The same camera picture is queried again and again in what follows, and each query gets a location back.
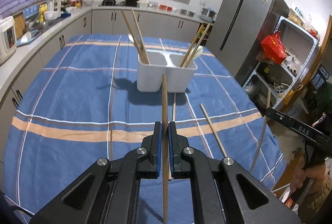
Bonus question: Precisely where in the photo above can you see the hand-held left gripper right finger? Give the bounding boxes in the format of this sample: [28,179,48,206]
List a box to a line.
[167,121,303,224]

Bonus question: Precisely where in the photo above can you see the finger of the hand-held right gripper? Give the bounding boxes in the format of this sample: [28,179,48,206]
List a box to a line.
[265,108,297,128]

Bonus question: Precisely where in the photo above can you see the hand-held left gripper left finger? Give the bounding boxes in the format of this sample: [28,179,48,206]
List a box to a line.
[30,121,162,224]

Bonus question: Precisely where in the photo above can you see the white utensil holder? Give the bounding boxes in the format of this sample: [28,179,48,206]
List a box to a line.
[137,48,198,93]

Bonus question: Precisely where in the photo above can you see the white spoon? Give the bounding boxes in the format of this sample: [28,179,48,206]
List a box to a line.
[185,46,204,67]

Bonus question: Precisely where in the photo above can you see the person's right forearm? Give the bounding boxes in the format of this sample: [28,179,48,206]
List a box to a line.
[297,162,331,218]

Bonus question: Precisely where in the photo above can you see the person's right hand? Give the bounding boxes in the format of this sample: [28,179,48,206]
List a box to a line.
[290,159,315,196]

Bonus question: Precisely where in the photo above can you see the wooden chopstick at table edge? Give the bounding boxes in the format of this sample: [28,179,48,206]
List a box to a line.
[249,115,267,173]

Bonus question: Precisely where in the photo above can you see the red bag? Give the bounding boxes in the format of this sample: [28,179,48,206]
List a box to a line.
[260,32,287,65]

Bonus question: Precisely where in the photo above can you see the grey metal shelf rack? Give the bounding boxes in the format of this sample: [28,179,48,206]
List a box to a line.
[242,16,320,113]

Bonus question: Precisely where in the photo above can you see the grey refrigerator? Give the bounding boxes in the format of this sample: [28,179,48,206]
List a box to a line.
[206,0,289,85]

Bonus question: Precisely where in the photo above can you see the grey base cabinets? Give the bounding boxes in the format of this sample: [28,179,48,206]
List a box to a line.
[0,8,214,110]

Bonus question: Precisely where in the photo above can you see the yellow bottle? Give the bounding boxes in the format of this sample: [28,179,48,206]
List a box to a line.
[39,3,48,23]

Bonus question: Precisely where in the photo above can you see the white rice cooker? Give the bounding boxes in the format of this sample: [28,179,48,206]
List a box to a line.
[0,16,17,66]

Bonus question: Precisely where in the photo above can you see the wooden cutting board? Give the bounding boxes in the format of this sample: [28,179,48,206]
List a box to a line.
[13,13,26,30]

